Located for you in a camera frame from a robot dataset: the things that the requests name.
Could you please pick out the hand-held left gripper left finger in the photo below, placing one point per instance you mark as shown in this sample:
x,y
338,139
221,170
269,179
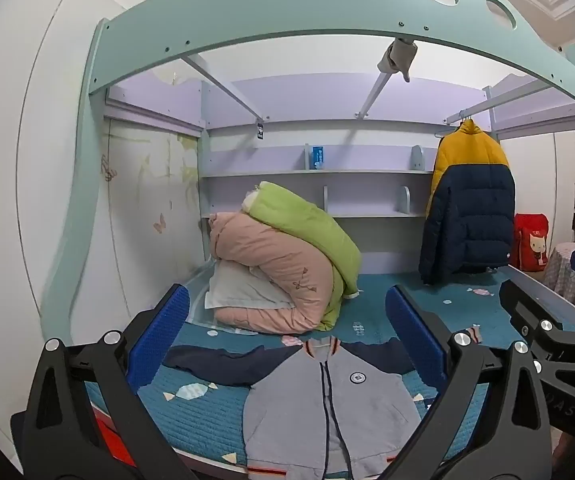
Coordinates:
x,y
160,330

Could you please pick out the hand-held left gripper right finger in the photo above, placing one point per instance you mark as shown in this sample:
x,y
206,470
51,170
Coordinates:
x,y
412,330

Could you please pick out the grey navy zip jacket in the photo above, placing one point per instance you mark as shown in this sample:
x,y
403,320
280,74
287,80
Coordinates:
x,y
307,410

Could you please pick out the table with patterned cloth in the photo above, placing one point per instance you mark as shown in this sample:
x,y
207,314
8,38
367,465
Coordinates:
x,y
562,270

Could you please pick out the light blue striped pillow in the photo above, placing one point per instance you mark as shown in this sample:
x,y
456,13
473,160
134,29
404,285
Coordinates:
x,y
200,310

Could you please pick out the red cartoon bag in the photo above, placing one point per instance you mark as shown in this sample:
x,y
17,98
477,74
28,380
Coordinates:
x,y
532,245

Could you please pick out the white pillow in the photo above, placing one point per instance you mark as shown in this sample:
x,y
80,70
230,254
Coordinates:
x,y
242,287

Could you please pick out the teal candy print bed mat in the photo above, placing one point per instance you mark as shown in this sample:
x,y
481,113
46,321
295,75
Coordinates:
x,y
217,422

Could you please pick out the yellow navy puffer jacket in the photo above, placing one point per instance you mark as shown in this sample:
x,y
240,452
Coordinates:
x,y
467,210

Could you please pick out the red panel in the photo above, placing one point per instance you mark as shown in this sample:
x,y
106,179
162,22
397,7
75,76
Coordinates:
x,y
114,440

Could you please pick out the pink quilt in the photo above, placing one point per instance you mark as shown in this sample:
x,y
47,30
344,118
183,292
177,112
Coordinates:
x,y
267,255

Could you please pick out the lavender shelf unit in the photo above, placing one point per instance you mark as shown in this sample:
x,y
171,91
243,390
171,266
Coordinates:
x,y
367,195

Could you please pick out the green quilt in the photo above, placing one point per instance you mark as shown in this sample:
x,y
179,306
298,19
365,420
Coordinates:
x,y
307,230

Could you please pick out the blue box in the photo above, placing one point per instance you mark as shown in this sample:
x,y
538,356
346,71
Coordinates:
x,y
319,158

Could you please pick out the black hanging tag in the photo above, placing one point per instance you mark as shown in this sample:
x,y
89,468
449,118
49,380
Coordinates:
x,y
261,128

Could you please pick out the grey hanging cloth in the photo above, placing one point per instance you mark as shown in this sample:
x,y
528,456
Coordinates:
x,y
397,57

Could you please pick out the small butterfly wall sticker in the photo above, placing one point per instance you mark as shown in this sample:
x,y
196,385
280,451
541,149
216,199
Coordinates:
x,y
108,170
160,223

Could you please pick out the mint green bunk bed frame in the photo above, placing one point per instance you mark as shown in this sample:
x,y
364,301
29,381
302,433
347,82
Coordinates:
x,y
317,5

